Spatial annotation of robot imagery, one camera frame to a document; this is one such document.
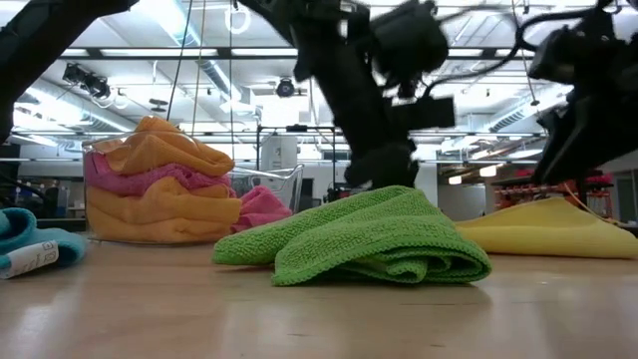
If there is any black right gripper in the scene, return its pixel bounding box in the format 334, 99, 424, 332
530, 0, 638, 185

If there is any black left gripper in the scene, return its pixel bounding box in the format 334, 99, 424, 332
238, 0, 421, 190

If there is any green microfiber towel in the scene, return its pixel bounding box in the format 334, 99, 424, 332
212, 184, 493, 288

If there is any yellow microfiber towel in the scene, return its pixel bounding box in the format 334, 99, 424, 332
456, 196, 638, 261

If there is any clear plastic container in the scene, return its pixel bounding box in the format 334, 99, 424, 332
82, 130, 305, 246

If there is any small orange microfiber towel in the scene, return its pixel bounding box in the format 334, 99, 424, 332
87, 177, 243, 245

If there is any long pink microfiber towel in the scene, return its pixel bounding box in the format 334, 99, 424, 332
84, 152, 236, 198

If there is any blue microfiber towel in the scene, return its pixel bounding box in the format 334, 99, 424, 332
0, 206, 87, 280

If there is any shelf with red bins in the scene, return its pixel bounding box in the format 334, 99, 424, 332
490, 172, 615, 223

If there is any white machine cabinet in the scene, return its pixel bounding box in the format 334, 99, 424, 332
261, 135, 299, 172

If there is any black ceiling-mounted device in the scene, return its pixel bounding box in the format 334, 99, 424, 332
62, 62, 113, 100

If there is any thin yellow hanging cable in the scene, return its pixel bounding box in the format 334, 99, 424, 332
512, 0, 622, 225

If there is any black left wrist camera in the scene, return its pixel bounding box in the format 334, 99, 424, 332
388, 97, 458, 134

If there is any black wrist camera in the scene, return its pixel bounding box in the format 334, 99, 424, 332
388, 97, 458, 134
527, 24, 580, 86

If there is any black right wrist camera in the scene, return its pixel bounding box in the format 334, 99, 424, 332
527, 24, 580, 86

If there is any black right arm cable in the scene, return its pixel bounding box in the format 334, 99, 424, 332
422, 8, 599, 97

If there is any white hanging ring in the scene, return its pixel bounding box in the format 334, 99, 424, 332
223, 2, 251, 36

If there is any thin pale hanging cord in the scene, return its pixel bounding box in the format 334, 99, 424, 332
191, 0, 207, 135

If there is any thin black hanging cord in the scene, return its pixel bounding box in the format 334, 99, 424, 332
165, 0, 194, 121

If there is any black overhead frame beam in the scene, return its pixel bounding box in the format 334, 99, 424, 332
59, 46, 537, 62

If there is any black metal table frame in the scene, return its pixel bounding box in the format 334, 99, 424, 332
37, 217, 89, 232

